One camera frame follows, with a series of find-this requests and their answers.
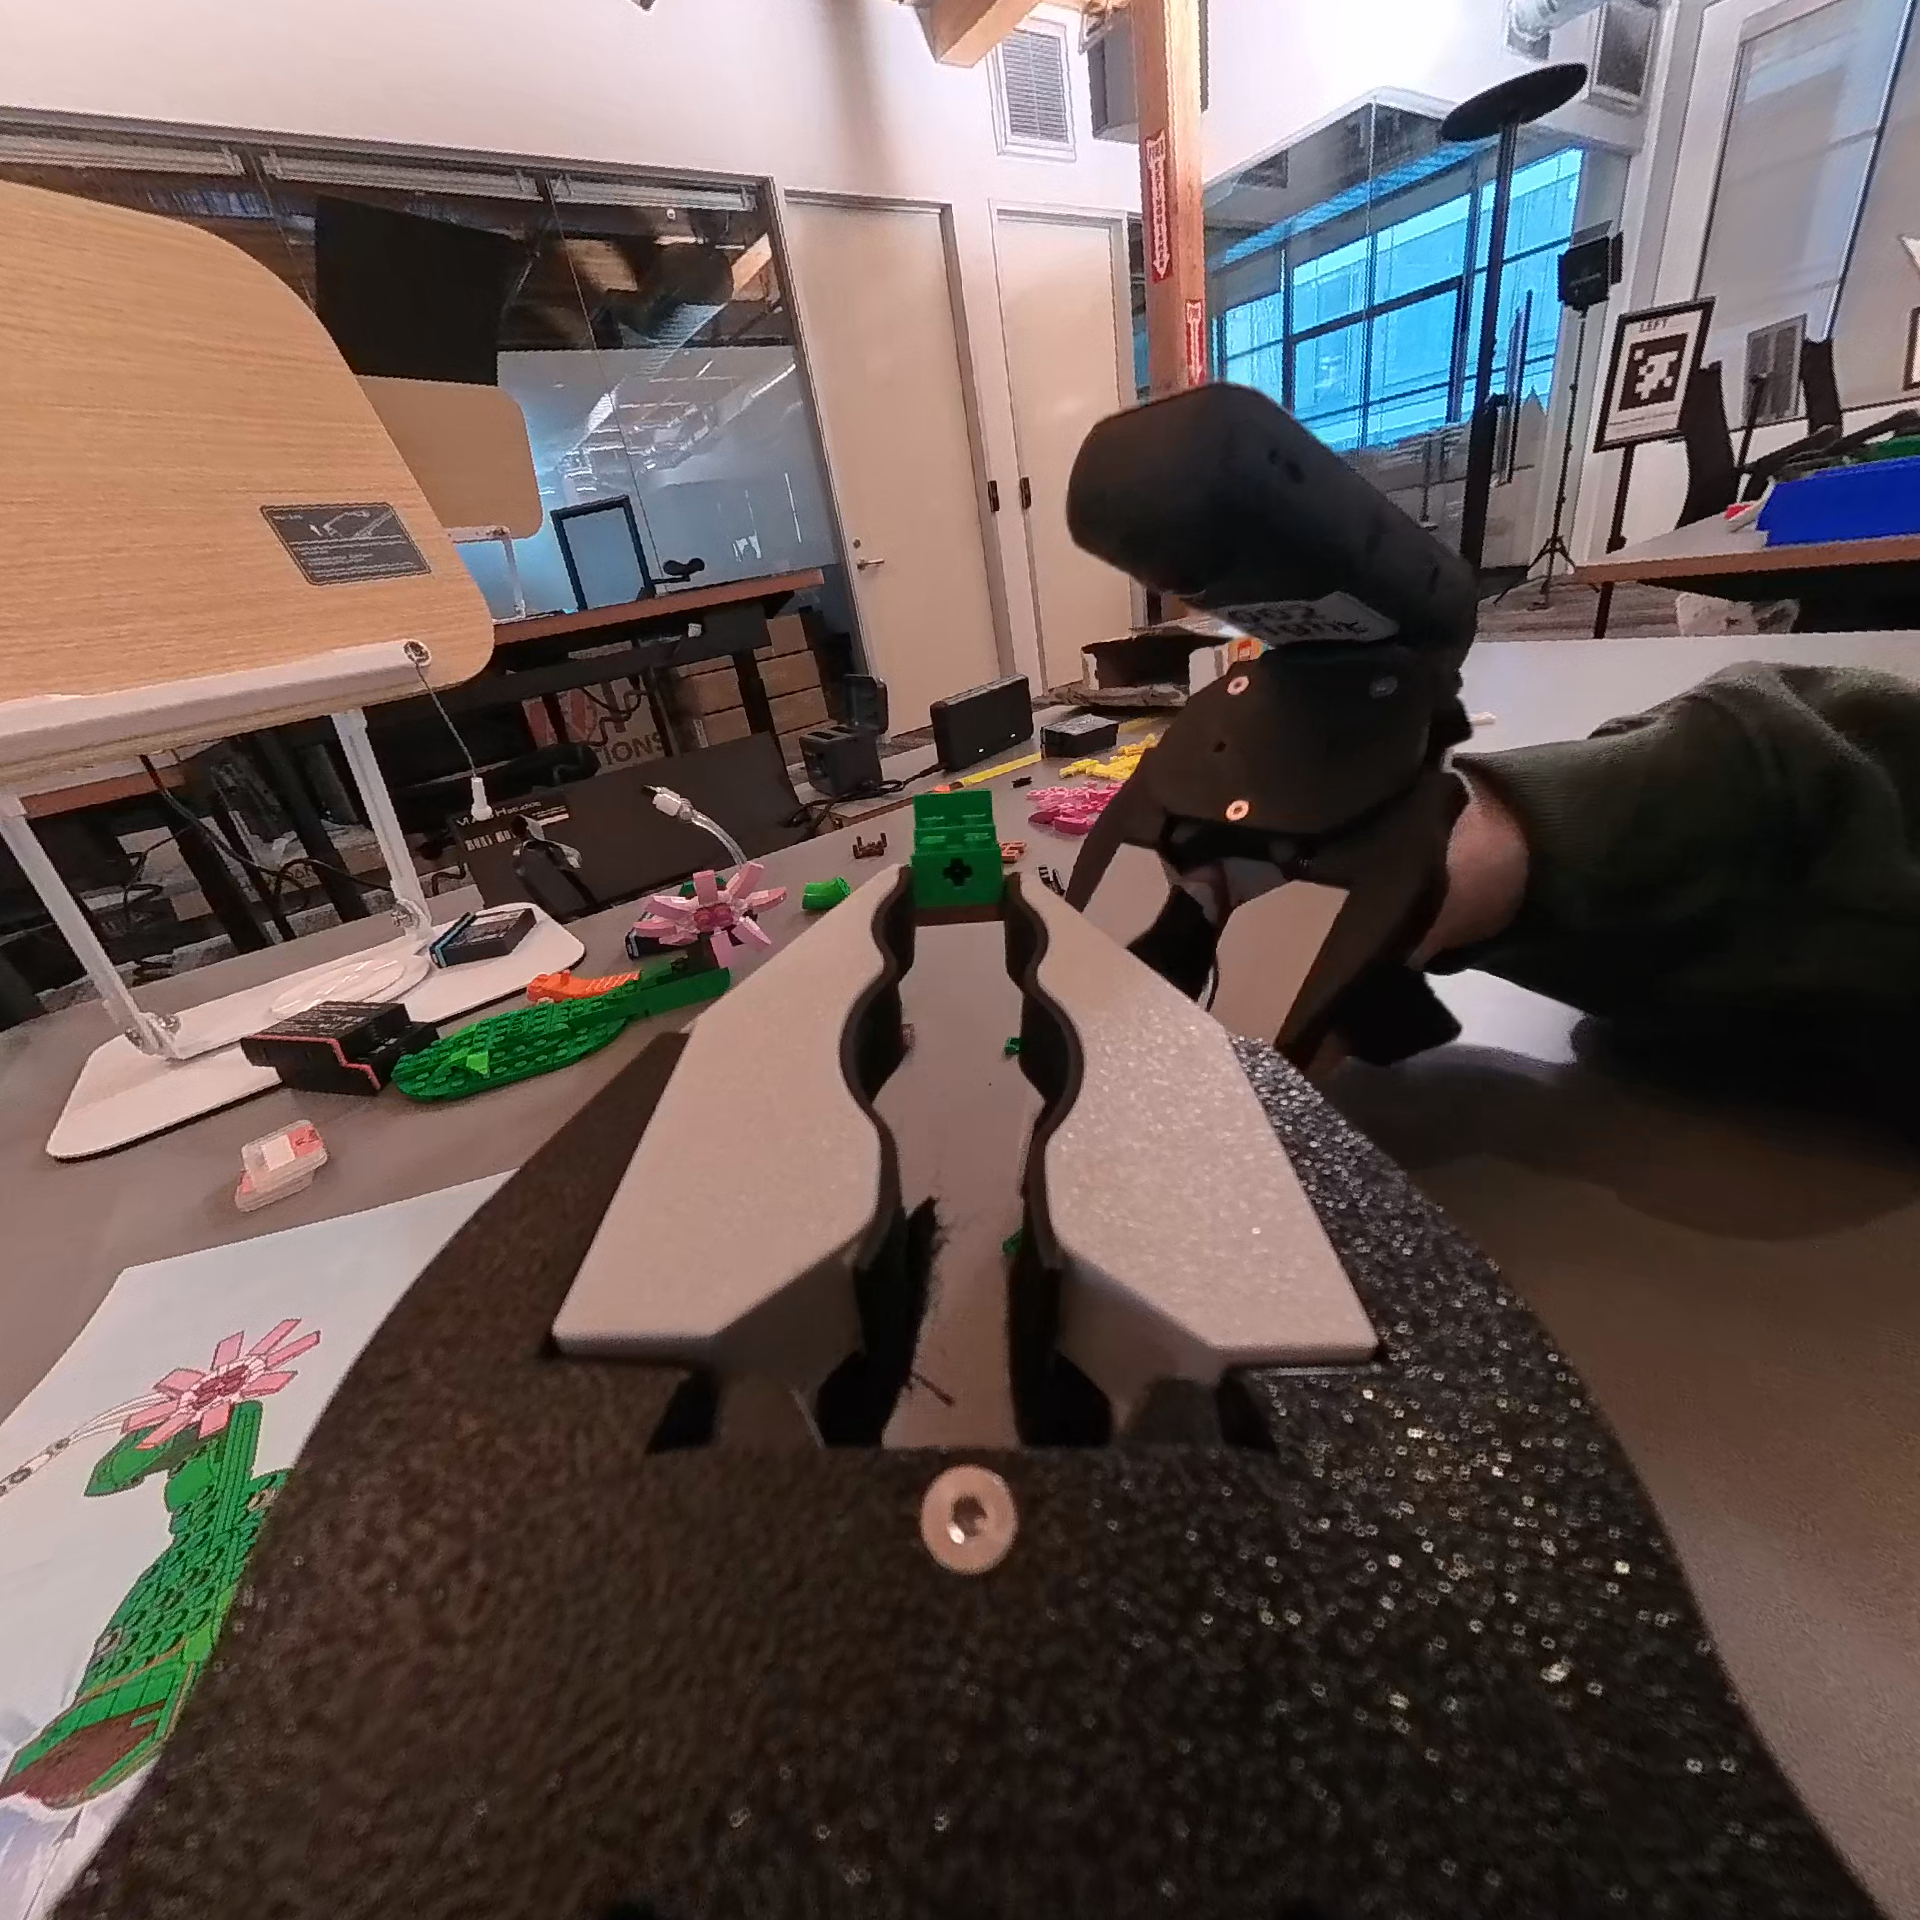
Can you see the small clear pink case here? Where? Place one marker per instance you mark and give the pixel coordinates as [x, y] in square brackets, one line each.
[277, 1166]

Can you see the pile of yellow lego pieces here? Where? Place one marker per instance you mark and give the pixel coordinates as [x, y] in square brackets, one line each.
[1108, 764]

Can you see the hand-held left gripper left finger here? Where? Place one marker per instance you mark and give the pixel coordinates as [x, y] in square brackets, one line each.
[735, 1170]

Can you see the black flat case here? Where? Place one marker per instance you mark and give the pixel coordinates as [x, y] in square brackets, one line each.
[615, 832]

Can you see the small flat black box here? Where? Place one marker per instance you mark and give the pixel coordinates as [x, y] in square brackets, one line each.
[1080, 734]

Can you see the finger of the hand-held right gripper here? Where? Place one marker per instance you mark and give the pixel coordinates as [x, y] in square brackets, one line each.
[1125, 849]
[1359, 960]

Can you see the stack of cardboard boxes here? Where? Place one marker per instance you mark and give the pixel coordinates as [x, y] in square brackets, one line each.
[749, 676]

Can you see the wood edged side table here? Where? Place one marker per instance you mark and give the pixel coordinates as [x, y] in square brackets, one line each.
[1723, 570]

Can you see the person's right forearm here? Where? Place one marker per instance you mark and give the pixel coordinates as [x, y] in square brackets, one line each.
[1723, 840]

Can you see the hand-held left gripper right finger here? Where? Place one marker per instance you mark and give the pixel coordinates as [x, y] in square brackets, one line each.
[1201, 1184]

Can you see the green lego cylinder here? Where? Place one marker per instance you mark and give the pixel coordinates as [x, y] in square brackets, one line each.
[826, 897]

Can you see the yellow lego strip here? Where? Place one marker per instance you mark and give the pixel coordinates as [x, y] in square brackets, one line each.
[997, 772]

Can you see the black box red trim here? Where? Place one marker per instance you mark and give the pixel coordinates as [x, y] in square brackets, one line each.
[323, 1042]

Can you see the lego instruction booklet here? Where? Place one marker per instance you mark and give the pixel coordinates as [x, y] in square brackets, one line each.
[148, 1349]

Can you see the black wall speaker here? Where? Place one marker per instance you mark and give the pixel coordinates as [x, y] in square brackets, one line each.
[1114, 84]

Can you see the black floor lamp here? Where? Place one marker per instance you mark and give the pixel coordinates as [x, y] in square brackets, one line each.
[1507, 98]

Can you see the black charger box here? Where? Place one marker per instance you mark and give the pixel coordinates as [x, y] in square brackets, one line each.
[840, 757]
[983, 727]

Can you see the green brown lego assembly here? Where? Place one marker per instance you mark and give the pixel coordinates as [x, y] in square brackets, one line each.
[956, 878]

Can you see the white door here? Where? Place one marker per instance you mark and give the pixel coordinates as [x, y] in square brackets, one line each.
[1058, 375]
[884, 452]

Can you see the person's right hand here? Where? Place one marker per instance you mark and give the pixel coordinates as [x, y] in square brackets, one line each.
[1484, 878]

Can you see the small tag sign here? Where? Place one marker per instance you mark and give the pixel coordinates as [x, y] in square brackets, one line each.
[1778, 369]

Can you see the wooden top desk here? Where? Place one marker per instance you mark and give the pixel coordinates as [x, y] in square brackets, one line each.
[660, 597]

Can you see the opened cardboard lego box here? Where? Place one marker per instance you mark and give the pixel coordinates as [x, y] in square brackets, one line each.
[1125, 676]

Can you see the white wall vent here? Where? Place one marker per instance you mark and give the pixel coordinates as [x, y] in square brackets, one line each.
[1031, 90]

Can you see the wooden top white stand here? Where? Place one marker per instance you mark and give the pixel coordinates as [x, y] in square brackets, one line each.
[148, 452]

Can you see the tag sign on stand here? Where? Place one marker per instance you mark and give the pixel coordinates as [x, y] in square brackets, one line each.
[1650, 375]

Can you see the blue bins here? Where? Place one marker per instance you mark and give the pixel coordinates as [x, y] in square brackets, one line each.
[1845, 504]

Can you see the black light on tripod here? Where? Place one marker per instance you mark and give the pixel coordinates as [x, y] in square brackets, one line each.
[1587, 271]

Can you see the pile of pink lego pieces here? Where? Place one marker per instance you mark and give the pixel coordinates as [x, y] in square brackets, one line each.
[1072, 810]

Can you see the wooden stand board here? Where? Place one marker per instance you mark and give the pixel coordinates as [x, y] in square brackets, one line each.
[450, 452]

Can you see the small black blue box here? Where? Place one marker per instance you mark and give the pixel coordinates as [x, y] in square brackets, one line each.
[483, 938]

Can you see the wooden post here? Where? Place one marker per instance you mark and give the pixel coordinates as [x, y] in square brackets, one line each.
[1170, 182]

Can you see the green lego cactus pink flower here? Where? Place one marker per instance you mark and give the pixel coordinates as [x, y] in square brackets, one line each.
[511, 1042]

